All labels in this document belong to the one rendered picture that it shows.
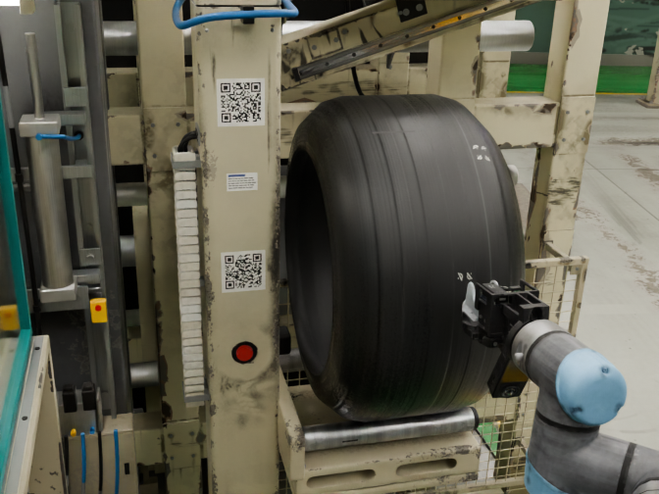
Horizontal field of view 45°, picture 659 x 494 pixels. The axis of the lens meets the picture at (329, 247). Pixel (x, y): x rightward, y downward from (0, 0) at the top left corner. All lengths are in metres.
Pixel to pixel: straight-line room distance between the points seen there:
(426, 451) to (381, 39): 0.84
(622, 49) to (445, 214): 10.38
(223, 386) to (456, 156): 0.58
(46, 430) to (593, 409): 0.71
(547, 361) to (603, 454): 0.12
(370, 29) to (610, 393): 1.01
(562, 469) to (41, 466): 0.69
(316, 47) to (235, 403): 0.73
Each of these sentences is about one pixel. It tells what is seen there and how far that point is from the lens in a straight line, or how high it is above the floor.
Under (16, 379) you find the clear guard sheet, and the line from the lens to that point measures 1.00.
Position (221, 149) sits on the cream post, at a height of 1.44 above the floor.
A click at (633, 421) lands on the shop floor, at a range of 3.38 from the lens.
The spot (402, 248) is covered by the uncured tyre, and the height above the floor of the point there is 1.32.
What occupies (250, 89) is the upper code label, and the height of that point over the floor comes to 1.53.
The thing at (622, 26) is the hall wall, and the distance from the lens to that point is 11.52.
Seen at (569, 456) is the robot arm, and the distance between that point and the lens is 0.99.
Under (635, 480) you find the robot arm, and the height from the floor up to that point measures 1.21.
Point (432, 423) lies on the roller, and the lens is 1.54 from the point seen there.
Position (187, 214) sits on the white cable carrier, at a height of 1.33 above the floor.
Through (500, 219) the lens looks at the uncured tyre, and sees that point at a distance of 1.28.
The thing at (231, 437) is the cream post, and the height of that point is 0.88.
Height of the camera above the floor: 1.79
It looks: 23 degrees down
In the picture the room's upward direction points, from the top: 2 degrees clockwise
